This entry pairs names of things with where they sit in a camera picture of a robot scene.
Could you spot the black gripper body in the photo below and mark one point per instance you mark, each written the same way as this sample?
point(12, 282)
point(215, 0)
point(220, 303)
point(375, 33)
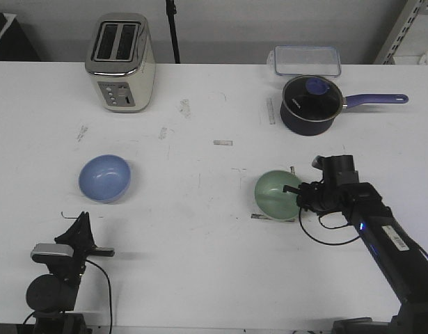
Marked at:
point(82, 247)
point(318, 198)

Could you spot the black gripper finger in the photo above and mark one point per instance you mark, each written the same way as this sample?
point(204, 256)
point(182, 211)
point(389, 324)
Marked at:
point(69, 236)
point(88, 235)
point(291, 189)

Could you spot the green bowl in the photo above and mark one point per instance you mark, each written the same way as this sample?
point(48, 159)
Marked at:
point(272, 200)

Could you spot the blue bowl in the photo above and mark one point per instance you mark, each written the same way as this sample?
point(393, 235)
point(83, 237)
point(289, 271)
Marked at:
point(105, 178)

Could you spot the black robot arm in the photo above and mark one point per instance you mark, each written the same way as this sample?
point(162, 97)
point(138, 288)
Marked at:
point(52, 296)
point(402, 260)

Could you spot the dark blue saucepan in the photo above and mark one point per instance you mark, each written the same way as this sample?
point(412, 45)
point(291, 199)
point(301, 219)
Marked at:
point(313, 128)

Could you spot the glass pot lid blue knob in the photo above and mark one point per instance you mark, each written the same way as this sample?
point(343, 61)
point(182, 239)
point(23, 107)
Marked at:
point(312, 98)

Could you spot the clear plastic container blue rim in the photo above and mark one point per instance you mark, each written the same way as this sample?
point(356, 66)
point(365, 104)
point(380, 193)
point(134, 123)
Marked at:
point(290, 60)

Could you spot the white slotted shelf rack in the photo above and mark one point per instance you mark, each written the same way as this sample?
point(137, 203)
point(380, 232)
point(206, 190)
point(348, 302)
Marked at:
point(407, 41)

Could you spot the cream silver toaster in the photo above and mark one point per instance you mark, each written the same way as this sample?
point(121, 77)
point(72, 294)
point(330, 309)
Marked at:
point(120, 62)

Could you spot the black tripod pole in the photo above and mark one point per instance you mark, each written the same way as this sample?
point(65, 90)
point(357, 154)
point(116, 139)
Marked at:
point(170, 13)

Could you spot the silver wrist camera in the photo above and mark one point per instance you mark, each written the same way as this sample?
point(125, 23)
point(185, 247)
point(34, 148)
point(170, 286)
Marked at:
point(51, 253)

